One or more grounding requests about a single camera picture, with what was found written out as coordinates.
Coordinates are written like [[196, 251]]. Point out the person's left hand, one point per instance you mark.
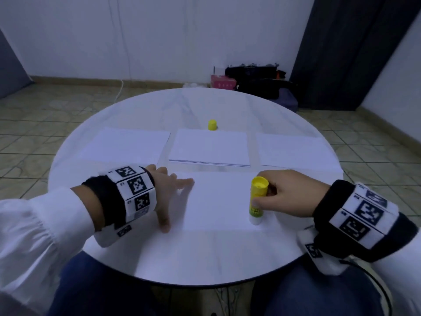
[[164, 191]]

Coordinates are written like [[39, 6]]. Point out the person's right hand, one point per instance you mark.
[[293, 192]]

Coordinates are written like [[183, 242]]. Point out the yellow glue stick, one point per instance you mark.
[[259, 187]]

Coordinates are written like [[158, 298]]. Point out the white paper stack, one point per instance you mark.
[[125, 144], [296, 151]]

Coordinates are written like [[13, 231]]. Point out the single white paper sheet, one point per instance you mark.
[[210, 146], [217, 204]]

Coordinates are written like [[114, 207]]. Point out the yellow glue stick cap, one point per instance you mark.
[[212, 125]]

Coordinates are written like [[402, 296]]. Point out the person's right forearm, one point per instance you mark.
[[404, 273]]

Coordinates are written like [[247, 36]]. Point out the person's left forearm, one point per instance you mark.
[[39, 246]]

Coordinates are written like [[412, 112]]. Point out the person's legs in blue jeans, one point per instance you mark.
[[98, 289]]

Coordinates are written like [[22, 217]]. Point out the black left wristband with markers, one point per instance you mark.
[[125, 197]]

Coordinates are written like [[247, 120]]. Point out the black wristband with markers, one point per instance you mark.
[[125, 197], [362, 220]]

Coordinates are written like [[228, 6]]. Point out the black right wristband with markers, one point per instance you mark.
[[362, 220]]

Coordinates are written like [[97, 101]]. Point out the blue suitcase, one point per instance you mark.
[[286, 100]]

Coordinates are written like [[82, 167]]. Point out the white item on floor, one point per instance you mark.
[[194, 85]]

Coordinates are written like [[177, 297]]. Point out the black bag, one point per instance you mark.
[[256, 79]]

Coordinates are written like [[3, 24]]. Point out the pink box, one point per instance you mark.
[[223, 82]]

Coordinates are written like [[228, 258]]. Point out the black wardrobe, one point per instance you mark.
[[348, 49]]

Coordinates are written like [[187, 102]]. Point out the grey door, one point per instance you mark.
[[12, 69]]

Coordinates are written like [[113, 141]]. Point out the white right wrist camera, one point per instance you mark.
[[322, 250]]

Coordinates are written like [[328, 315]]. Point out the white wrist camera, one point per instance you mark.
[[112, 235], [322, 250]]

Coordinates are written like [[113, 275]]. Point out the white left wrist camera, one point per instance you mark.
[[112, 235]]

